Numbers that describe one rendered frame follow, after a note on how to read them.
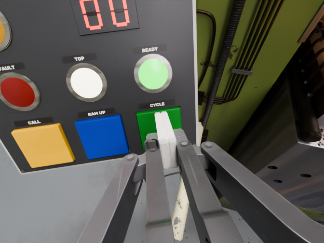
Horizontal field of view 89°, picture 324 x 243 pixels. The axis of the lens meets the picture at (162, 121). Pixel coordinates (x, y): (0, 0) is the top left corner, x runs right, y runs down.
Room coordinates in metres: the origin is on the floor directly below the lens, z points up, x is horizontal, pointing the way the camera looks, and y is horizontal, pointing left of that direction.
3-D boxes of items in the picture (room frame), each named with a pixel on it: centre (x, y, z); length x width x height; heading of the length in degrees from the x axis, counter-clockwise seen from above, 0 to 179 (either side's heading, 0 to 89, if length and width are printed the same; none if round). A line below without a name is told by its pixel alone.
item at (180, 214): (0.19, -0.09, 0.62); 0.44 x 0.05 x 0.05; 159
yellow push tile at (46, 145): (0.14, 0.20, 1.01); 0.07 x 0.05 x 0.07; 94
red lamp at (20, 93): (0.19, 0.21, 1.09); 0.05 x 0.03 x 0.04; 69
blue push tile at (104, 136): (0.15, 0.10, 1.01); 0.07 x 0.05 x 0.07; 94
